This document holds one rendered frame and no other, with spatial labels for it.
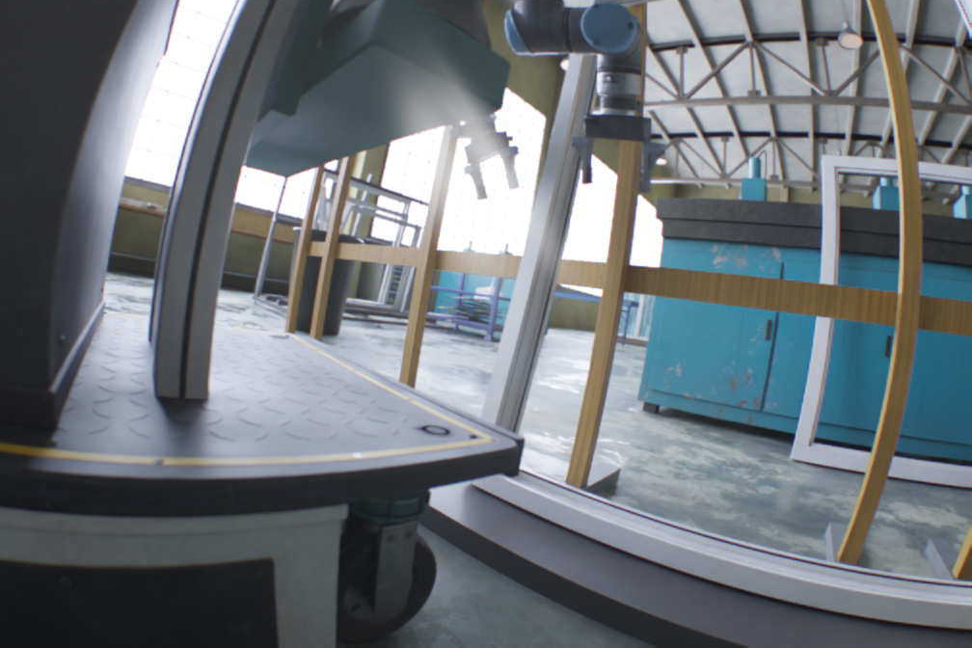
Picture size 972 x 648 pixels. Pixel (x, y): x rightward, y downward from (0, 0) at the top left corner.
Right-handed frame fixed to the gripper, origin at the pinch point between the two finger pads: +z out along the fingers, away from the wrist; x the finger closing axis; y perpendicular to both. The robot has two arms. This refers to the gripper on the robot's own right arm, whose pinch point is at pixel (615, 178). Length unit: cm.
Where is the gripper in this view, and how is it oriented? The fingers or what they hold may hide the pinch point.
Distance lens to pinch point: 94.2
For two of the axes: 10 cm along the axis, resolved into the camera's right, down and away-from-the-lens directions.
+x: 7.7, 2.2, -5.9
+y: -6.3, 2.7, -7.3
